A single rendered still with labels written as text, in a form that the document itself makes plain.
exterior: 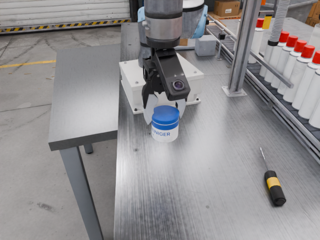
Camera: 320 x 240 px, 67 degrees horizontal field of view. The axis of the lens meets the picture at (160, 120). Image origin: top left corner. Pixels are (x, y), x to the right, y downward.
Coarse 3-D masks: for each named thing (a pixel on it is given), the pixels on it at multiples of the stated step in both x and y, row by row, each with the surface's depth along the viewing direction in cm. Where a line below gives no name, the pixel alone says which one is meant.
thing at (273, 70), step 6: (210, 18) 160; (216, 24) 150; (228, 30) 135; (234, 36) 126; (252, 54) 108; (258, 60) 103; (264, 60) 100; (264, 66) 99; (270, 66) 95; (276, 72) 91; (282, 78) 87; (288, 84) 84
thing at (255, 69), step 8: (216, 32) 160; (224, 40) 146; (232, 40) 146; (232, 48) 135; (248, 64) 117; (256, 64) 117; (256, 72) 110; (272, 88) 98; (280, 96) 93; (288, 104) 88; (296, 112) 84; (304, 120) 80; (312, 128) 76
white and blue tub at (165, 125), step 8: (160, 112) 59; (168, 112) 59; (176, 112) 59; (152, 120) 58; (160, 120) 56; (168, 120) 56; (176, 120) 58; (152, 128) 60; (160, 128) 58; (168, 128) 58; (176, 128) 59; (152, 136) 62; (160, 136) 59; (168, 136) 59; (176, 136) 61
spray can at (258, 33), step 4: (260, 20) 106; (256, 24) 108; (260, 24) 107; (256, 28) 109; (260, 28) 108; (256, 32) 109; (260, 32) 108; (256, 36) 110; (260, 36) 110; (252, 40) 112; (256, 40) 111; (260, 40) 111; (252, 44) 112; (256, 44) 112; (252, 48) 113; (256, 48) 113; (256, 52) 114; (252, 56) 115; (252, 60) 116; (256, 60) 118
